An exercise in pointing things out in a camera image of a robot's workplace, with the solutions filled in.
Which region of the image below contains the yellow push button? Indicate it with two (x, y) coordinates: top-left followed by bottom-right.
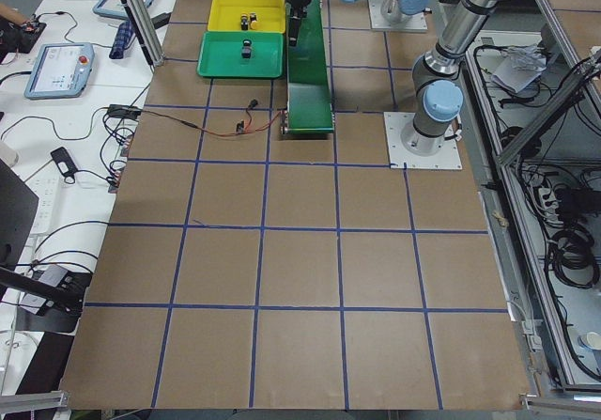
(240, 14), (250, 31)
(248, 12), (259, 31)

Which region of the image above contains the green push button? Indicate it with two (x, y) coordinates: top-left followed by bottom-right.
(240, 39), (253, 59)

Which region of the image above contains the yellow plastic tray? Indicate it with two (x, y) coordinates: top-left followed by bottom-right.
(208, 0), (286, 34)

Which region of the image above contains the green plastic tray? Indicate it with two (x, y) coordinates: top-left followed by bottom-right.
(196, 31), (284, 79)

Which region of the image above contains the green conveyor belt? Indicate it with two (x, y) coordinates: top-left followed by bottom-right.
(281, 0), (334, 135)

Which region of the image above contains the blue plaid folded umbrella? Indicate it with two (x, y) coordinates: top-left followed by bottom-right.
(109, 21), (134, 60)

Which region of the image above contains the lower teach pendant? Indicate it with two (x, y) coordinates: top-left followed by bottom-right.
(23, 42), (95, 101)

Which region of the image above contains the black power adapter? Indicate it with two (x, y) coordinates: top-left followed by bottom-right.
(50, 147), (79, 184)

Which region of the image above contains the red black power cable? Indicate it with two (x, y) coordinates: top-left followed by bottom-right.
(138, 98), (285, 140)

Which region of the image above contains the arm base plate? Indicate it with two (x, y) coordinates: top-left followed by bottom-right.
(368, 0), (430, 33)
(383, 112), (463, 171)

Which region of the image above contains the aluminium frame post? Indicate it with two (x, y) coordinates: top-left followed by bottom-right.
(120, 0), (164, 68)

